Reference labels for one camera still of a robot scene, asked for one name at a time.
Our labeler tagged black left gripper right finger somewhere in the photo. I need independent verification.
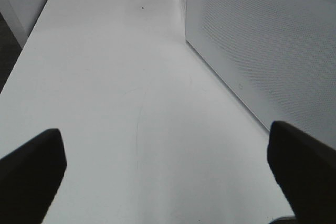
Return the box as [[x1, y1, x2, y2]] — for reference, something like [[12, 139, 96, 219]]
[[267, 121, 335, 223]]

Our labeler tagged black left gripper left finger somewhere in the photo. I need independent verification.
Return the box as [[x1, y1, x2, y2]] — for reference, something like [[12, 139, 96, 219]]
[[1, 129, 67, 223]]

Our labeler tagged white microwave door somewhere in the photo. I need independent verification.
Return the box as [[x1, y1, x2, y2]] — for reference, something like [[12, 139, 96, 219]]
[[185, 0, 335, 146]]

